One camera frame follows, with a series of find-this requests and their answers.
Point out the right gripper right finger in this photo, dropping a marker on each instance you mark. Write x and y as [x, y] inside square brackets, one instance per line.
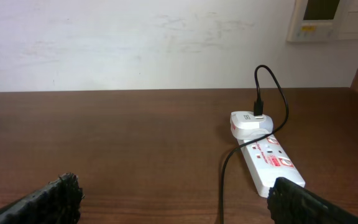
[290, 203]

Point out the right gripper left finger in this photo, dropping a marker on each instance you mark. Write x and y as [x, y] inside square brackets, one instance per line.
[57, 202]

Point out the white charger adapter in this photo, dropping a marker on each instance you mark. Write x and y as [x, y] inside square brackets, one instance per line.
[246, 126]

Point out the white power strip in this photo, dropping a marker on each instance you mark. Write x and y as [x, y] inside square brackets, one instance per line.
[266, 161]

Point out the white wall control panel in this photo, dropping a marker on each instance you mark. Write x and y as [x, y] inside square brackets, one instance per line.
[323, 21]

